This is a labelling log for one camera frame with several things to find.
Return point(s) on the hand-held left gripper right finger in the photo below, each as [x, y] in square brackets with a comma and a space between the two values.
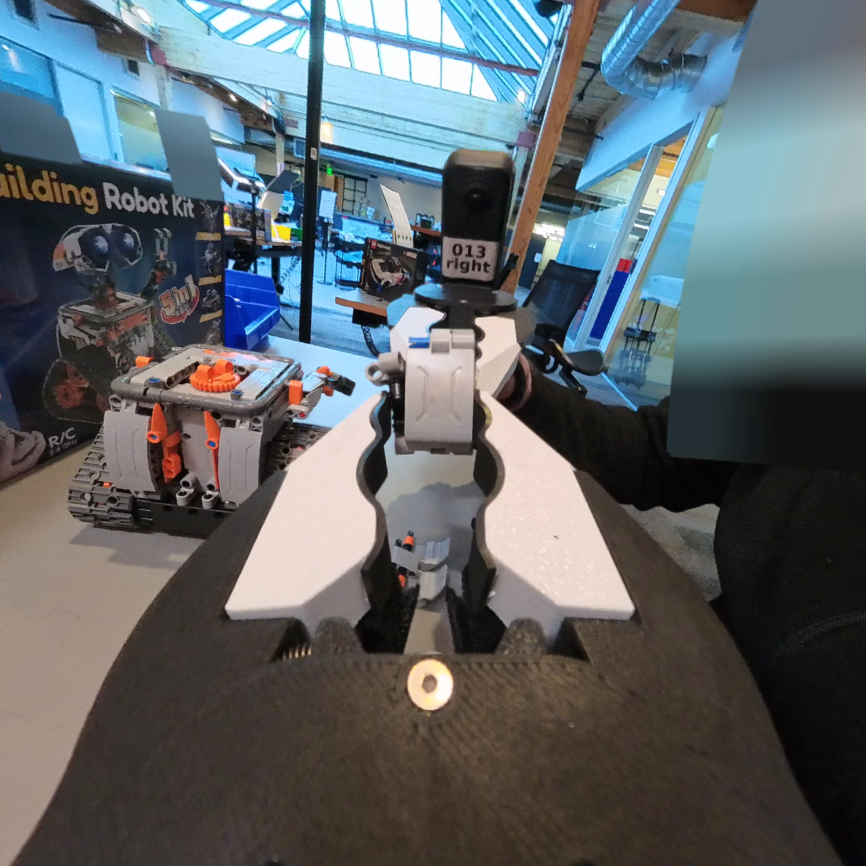
[555, 548]

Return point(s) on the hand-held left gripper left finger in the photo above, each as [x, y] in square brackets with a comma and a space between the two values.
[305, 548]

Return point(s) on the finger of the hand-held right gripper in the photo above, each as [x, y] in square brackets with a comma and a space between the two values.
[413, 328]
[508, 355]

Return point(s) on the light grey toy block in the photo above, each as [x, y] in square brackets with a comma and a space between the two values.
[440, 399]

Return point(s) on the person's right forearm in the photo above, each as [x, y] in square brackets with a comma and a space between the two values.
[609, 433]

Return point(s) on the black toy box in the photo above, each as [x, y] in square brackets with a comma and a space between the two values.
[386, 268]

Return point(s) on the black office chair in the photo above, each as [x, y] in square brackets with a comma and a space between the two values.
[562, 291]

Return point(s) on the small grey orange toy part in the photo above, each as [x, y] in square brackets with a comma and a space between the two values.
[430, 568]

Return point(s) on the blue plastic bin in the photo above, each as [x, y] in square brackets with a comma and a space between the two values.
[251, 318]

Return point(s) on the black metal pole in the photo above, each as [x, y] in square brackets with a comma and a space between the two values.
[313, 163]

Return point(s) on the grey orange tracked toy robot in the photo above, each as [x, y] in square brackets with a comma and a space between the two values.
[176, 433]

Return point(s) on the blue robot kit box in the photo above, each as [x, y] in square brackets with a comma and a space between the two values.
[95, 271]

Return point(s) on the wooden support post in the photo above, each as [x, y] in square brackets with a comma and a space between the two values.
[555, 122]

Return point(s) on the silver air duct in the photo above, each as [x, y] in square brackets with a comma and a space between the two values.
[650, 41]

